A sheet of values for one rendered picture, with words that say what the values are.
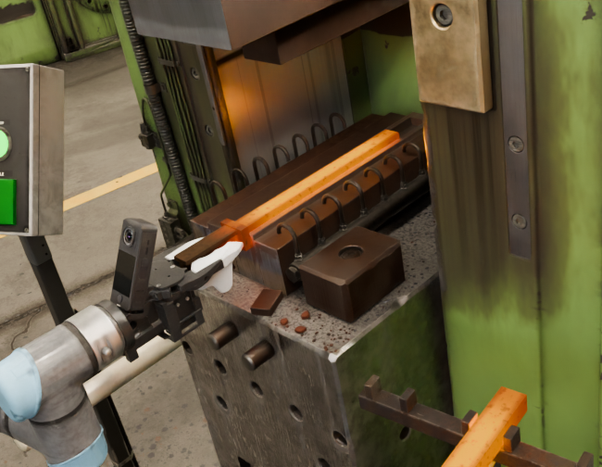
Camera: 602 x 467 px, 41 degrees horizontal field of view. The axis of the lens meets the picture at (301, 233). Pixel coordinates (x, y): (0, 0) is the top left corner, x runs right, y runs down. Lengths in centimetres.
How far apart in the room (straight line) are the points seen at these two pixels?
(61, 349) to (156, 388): 154
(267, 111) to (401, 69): 26
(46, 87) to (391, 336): 71
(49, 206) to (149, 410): 115
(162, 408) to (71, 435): 141
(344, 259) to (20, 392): 43
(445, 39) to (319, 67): 57
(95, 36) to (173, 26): 493
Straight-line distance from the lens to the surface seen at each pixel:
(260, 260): 114
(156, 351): 159
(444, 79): 93
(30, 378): 100
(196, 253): 109
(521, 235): 99
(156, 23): 109
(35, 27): 594
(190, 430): 236
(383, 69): 151
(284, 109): 141
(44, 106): 142
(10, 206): 141
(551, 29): 87
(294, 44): 110
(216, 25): 99
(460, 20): 89
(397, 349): 112
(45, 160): 142
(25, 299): 320
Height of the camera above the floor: 156
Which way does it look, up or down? 30 degrees down
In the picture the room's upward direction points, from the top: 12 degrees counter-clockwise
